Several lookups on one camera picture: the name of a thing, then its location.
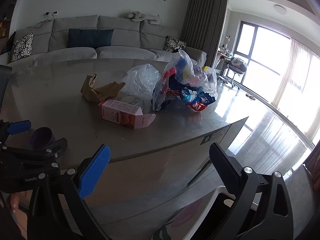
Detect dark teal cushion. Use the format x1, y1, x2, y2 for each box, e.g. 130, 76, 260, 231
67, 29, 114, 49

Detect round ceiling lamp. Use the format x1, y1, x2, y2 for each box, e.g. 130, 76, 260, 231
274, 4, 287, 15

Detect clear plastic bag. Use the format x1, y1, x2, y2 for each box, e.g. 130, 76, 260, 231
121, 64, 161, 100

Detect person's left hand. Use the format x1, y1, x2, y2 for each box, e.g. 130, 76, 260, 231
9, 193, 20, 215

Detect grey plush toy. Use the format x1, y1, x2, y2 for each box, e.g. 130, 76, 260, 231
124, 11, 162, 25

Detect office chair with clothes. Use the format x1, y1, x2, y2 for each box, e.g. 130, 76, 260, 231
226, 57, 247, 89

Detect white sheer curtain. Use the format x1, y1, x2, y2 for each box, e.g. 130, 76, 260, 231
271, 39, 319, 142

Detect floral cushion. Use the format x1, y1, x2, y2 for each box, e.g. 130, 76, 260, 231
163, 36, 187, 53
11, 33, 34, 62

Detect slippers on floor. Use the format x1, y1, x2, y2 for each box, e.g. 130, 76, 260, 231
246, 93, 255, 100

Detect grey sectional sofa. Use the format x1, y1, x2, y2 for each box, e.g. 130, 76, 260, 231
1, 14, 207, 72

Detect pink paper carton box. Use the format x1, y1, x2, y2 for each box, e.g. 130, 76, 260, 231
99, 99, 156, 129

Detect purple plastic cup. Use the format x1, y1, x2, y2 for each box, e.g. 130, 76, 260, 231
30, 127, 56, 151

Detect wall socket with cable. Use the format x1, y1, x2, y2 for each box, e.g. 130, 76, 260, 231
28, 11, 58, 29

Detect floral cushion left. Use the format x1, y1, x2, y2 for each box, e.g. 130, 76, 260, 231
11, 33, 34, 62

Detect cabinet label sticker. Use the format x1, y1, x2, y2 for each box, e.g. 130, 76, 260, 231
200, 125, 231, 145

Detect torn brown cardboard piece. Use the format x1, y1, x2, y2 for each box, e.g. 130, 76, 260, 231
80, 73, 125, 103

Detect brown curtain left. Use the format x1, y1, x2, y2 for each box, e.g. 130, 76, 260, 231
180, 0, 228, 66

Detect floral cushion right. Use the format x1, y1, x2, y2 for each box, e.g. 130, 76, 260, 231
163, 36, 187, 53

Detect small desk with items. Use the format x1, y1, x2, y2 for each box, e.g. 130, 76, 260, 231
215, 35, 232, 76

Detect bag of colourful trash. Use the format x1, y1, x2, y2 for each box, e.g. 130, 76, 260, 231
151, 49, 218, 112

